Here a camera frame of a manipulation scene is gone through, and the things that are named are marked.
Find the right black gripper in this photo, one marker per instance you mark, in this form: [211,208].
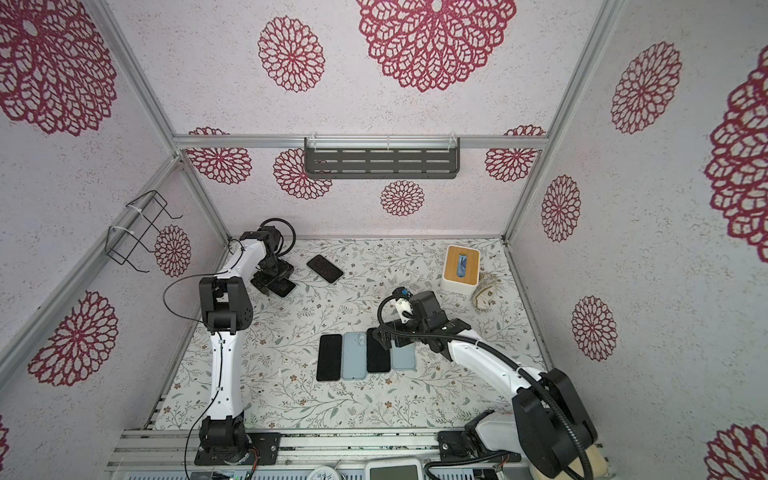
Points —
[386,339]

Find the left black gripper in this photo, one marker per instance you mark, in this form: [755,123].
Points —
[285,268]

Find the black phone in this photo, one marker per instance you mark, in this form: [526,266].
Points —
[282,287]
[325,268]

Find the blue phone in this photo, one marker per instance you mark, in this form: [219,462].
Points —
[378,359]

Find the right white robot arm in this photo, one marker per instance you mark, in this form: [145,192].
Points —
[553,426]

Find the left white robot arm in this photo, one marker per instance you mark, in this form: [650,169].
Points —
[227,314]

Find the white wooden-top tissue box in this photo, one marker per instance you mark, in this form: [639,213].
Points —
[461,270]

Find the white display device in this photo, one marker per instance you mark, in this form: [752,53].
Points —
[394,469]

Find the white round timer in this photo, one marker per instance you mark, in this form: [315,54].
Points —
[324,473]

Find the beige sponge block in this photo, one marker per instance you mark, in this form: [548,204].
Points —
[598,464]

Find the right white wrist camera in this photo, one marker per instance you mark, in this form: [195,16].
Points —
[403,305]

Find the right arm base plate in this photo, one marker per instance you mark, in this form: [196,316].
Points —
[455,445]

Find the grey wall shelf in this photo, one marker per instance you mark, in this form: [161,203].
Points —
[386,159]

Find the black wire wall rack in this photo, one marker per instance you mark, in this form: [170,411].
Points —
[122,241]

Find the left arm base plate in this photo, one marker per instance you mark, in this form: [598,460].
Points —
[253,448]

